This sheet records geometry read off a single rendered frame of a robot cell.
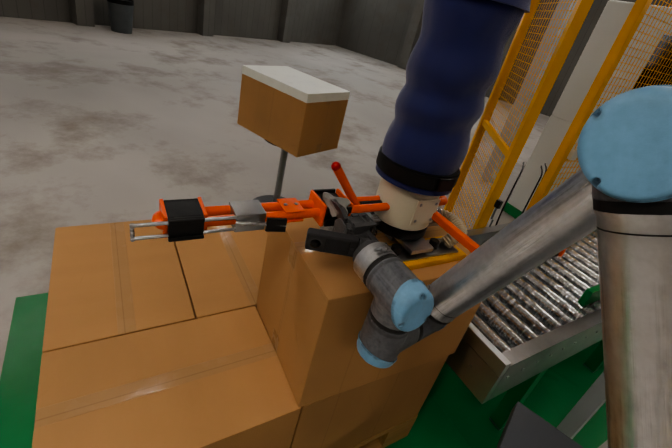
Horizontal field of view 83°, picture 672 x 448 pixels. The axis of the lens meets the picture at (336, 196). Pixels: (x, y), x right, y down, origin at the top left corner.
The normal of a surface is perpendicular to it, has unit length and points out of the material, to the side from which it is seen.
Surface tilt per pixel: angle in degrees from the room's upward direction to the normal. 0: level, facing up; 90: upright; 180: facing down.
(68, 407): 0
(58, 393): 0
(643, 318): 91
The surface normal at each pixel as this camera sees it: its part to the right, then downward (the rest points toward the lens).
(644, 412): -0.83, 0.12
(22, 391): 0.22, -0.86
